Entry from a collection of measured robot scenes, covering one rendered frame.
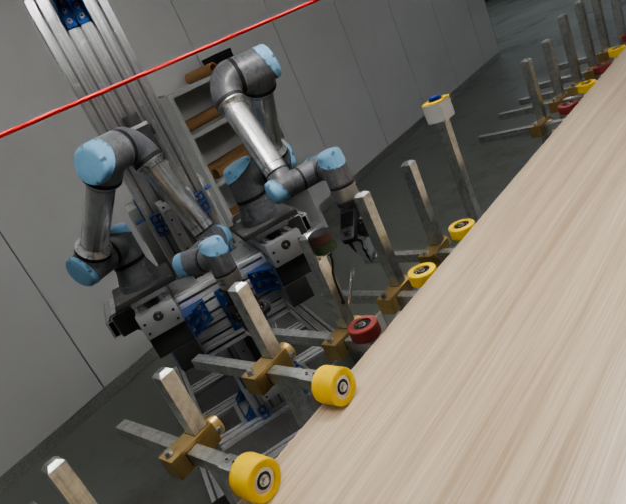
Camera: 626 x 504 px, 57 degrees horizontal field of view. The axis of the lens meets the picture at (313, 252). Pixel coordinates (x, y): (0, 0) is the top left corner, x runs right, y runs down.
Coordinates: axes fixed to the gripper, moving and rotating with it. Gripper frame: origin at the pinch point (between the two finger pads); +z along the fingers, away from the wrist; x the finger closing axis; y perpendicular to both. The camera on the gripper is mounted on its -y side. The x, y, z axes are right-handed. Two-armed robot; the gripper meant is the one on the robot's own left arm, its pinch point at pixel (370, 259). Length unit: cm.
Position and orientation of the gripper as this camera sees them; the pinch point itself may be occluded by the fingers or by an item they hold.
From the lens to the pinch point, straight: 177.2
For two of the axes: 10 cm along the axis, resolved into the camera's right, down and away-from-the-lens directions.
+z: 3.9, 8.5, 3.5
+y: 2.9, -4.7, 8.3
